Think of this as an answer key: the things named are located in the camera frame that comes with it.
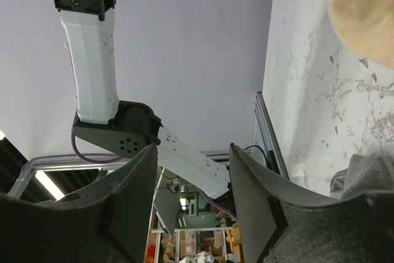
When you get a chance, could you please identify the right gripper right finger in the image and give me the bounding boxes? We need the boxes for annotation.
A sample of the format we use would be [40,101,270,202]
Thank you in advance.
[230,145,393,262]

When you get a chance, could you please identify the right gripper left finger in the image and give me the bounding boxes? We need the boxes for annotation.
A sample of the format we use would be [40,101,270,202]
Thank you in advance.
[1,145,158,262]

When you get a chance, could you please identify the grey t shirt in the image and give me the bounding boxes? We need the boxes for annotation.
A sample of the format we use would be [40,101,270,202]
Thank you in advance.
[329,152,393,200]

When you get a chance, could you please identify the yellow t shirt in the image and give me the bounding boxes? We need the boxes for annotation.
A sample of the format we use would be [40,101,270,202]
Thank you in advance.
[328,0,393,68]

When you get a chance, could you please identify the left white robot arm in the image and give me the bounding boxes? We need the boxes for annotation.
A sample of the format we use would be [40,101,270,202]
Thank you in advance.
[54,0,231,199]

